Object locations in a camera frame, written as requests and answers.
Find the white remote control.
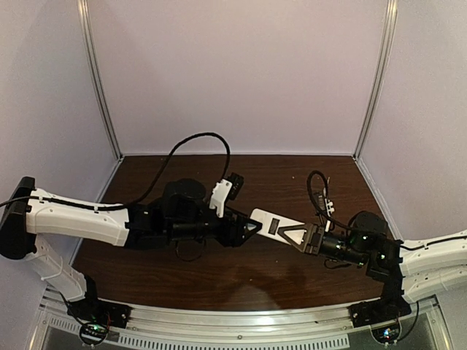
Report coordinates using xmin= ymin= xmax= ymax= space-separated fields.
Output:
xmin=250 ymin=209 xmax=303 ymax=245

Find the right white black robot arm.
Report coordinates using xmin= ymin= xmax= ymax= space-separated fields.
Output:
xmin=266 ymin=211 xmax=466 ymax=306

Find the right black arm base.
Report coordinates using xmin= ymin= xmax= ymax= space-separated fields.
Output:
xmin=347 ymin=297 xmax=412 ymax=346

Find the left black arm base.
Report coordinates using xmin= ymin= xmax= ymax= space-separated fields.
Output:
xmin=63 ymin=299 xmax=132 ymax=348

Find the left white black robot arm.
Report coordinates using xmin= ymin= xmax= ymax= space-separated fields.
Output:
xmin=1 ymin=174 xmax=262 ymax=318

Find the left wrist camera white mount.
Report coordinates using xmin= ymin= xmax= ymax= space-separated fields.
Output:
xmin=209 ymin=173 xmax=244 ymax=218

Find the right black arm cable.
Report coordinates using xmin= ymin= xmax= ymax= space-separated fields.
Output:
xmin=306 ymin=170 xmax=467 ymax=252

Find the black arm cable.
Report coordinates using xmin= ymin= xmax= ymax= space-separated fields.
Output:
xmin=0 ymin=132 xmax=231 ymax=212
xmin=306 ymin=170 xmax=467 ymax=252

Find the front aluminium rail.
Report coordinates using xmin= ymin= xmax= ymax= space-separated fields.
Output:
xmin=26 ymin=287 xmax=453 ymax=349

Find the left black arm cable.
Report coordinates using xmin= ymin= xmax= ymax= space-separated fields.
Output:
xmin=0 ymin=132 xmax=231 ymax=212

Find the right aluminium frame post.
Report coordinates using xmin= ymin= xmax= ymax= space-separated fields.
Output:
xmin=353 ymin=0 xmax=398 ymax=162

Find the aluminium frame post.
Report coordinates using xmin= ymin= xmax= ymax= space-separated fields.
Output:
xmin=353 ymin=0 xmax=398 ymax=162
xmin=77 ymin=0 xmax=123 ymax=160

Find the left aluminium frame post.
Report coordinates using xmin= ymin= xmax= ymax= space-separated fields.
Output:
xmin=77 ymin=0 xmax=123 ymax=160

